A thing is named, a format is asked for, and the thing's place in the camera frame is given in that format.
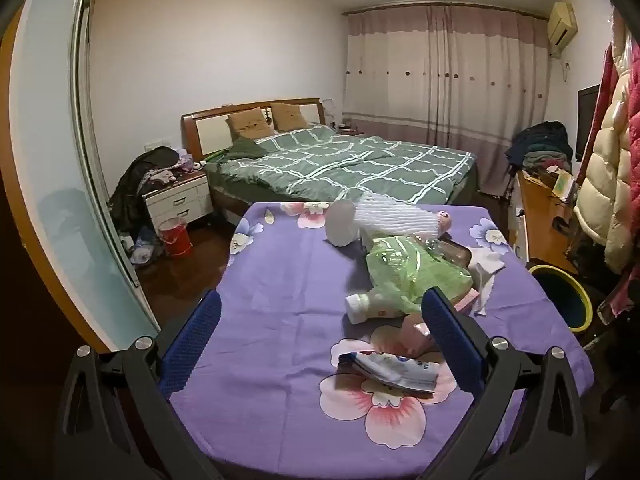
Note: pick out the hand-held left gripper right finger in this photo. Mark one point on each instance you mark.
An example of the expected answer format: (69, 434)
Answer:
(450, 340)

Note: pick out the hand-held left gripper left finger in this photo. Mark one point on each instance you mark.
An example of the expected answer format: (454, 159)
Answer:
(192, 340)

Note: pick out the pink pouch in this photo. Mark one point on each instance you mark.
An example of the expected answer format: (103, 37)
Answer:
(415, 332)

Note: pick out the blue white packet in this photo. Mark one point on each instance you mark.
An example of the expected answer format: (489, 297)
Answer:
(395, 367)

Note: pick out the green plastic bag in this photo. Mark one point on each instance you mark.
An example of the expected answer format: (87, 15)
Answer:
(405, 270)

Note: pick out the white tissue paper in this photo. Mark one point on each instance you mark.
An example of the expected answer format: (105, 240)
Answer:
(487, 262)

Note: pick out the white plastic bottle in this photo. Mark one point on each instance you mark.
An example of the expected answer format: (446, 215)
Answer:
(357, 306)

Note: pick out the blue bin with yellow rim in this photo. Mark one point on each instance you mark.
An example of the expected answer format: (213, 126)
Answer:
(555, 300)

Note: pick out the translucent plastic cup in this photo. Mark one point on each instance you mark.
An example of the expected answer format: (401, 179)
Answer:
(342, 222)

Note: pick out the plastic bags on floor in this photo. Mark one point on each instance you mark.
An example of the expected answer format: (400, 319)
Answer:
(142, 255)

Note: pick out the red bucket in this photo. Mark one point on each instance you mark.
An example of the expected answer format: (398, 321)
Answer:
(176, 242)

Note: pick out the purple floral tablecloth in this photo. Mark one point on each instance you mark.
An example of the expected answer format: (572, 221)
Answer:
(280, 285)

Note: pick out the white nightstand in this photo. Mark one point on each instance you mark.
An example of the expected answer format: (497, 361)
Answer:
(177, 205)

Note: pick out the wooden cabinet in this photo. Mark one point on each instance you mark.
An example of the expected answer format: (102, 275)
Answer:
(542, 220)

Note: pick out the brown handbag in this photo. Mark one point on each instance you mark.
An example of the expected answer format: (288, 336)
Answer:
(585, 255)

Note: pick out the pink patterned cloth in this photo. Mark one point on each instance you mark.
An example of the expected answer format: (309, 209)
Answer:
(167, 172)

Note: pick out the dark clothes pile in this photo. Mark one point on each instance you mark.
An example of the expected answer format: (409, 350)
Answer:
(132, 180)

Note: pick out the green box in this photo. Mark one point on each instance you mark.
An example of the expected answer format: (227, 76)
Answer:
(564, 183)

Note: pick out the dark green cloth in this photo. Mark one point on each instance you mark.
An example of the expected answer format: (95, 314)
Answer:
(245, 147)

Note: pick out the green checked duvet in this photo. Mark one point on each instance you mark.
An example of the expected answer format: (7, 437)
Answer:
(350, 165)

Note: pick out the glass sliding wardrobe door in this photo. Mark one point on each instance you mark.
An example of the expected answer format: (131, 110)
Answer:
(55, 185)

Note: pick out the pile of folded clothes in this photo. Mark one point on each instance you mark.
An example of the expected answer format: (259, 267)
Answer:
(540, 147)

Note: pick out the wooden bed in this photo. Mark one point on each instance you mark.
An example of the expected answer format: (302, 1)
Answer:
(210, 122)

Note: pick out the brown pillow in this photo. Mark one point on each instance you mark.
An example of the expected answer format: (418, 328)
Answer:
(289, 116)
(247, 122)

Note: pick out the cream puffer jacket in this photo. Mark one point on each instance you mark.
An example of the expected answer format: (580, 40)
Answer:
(607, 175)

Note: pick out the dark wooden nightstand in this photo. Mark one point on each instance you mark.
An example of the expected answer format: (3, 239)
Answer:
(350, 131)

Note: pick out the pink beige curtain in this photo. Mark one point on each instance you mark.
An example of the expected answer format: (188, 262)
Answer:
(450, 85)

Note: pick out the black television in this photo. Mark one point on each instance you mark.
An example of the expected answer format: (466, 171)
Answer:
(586, 120)

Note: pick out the red quilted jacket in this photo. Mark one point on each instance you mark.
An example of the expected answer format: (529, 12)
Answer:
(632, 135)

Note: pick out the cream air conditioner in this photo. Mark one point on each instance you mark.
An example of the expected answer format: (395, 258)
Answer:
(561, 25)

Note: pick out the white wall socket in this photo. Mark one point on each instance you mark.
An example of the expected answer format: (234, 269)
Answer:
(154, 144)

